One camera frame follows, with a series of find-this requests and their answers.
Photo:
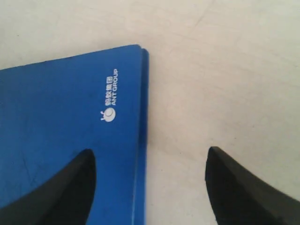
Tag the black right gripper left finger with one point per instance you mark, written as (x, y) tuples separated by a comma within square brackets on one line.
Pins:
[(65, 199)]

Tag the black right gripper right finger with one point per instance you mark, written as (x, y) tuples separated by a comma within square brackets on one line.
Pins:
[(238, 197)]

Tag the blue notebook cover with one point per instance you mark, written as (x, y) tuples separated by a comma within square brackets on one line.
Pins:
[(52, 110)]

